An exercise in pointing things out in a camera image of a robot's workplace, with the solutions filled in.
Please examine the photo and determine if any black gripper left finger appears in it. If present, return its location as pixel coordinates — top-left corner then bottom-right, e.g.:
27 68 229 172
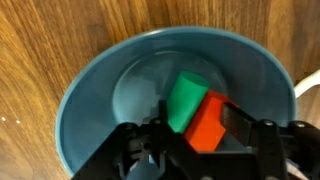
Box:
71 99 201 180

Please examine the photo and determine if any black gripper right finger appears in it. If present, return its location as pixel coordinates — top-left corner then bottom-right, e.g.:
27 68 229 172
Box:
219 102 320 180

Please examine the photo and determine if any red block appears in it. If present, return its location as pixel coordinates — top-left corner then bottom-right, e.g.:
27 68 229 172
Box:
183 89 240 153

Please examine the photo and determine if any green cylinder block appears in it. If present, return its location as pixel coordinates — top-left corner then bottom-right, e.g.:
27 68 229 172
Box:
165 70 211 134

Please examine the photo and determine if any dark blue-grey bowl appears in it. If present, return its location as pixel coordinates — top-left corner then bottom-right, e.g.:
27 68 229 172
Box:
54 25 298 178

